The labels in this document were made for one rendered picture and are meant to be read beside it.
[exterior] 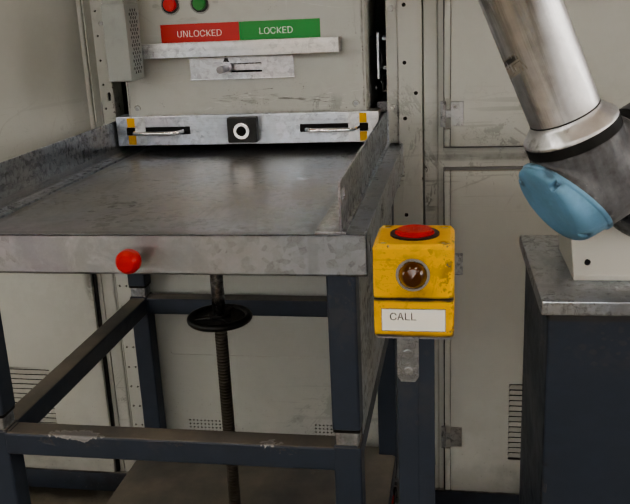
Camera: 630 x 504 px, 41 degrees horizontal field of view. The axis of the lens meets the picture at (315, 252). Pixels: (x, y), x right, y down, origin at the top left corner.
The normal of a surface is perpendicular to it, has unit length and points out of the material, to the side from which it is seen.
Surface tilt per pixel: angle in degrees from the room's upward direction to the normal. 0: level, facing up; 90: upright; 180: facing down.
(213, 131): 90
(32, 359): 90
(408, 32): 90
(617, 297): 0
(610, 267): 45
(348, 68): 90
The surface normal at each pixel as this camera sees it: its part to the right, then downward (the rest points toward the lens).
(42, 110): 0.85, 0.11
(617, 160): 0.45, 0.11
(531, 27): -0.15, 0.43
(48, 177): 0.99, 0.00
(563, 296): -0.04, -0.96
